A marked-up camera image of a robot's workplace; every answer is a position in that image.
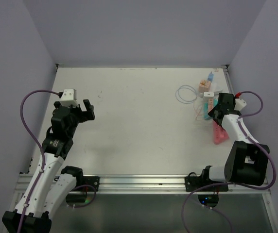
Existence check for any pink triangular socket adapter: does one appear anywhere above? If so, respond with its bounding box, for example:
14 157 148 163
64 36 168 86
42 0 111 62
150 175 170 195
212 121 229 145

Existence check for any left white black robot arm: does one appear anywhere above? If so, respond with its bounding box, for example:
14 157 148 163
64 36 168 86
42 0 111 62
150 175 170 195
2 100 95 233

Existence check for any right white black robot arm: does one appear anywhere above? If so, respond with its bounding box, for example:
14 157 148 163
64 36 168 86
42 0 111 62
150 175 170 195
200 93 270 191

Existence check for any teal triangular socket adapter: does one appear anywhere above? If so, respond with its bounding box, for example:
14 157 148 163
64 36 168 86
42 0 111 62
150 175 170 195
203 99 218 120

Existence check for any blue small plug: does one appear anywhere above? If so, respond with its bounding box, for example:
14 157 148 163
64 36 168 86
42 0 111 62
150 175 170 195
207 72 214 82

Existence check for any white triangular adapter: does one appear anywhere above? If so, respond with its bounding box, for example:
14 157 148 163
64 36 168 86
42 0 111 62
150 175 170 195
209 82 223 95

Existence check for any white square charger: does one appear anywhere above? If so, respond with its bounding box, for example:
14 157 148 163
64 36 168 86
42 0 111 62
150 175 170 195
203 92 214 102

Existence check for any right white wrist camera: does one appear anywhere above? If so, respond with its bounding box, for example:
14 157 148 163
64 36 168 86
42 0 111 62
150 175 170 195
234 98 247 115

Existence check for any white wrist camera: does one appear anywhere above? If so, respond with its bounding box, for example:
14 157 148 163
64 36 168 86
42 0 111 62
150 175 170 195
234 98 247 115
59 89 79 107

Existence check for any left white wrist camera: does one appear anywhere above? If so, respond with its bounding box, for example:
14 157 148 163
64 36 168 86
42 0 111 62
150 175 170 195
59 89 79 107

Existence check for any orange thin cable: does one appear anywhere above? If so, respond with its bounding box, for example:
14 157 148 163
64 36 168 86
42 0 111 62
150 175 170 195
193 99 207 122

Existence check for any blue thin cable loop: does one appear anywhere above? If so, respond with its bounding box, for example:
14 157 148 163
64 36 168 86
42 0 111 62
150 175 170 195
175 84 198 102

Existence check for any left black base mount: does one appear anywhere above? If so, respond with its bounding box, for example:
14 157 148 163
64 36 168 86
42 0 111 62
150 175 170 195
79 176 100 193

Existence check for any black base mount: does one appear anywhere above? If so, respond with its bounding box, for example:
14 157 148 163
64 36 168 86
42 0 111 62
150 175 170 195
79 176 100 193
184 169 229 192

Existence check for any aluminium front rail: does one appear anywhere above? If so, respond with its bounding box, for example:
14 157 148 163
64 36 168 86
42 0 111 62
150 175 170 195
14 174 270 194

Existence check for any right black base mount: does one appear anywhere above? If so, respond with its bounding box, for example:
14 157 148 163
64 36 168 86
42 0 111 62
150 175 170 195
184 169 229 192

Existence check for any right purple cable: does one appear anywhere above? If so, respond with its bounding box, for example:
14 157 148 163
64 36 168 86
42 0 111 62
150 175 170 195
181 91 277 233

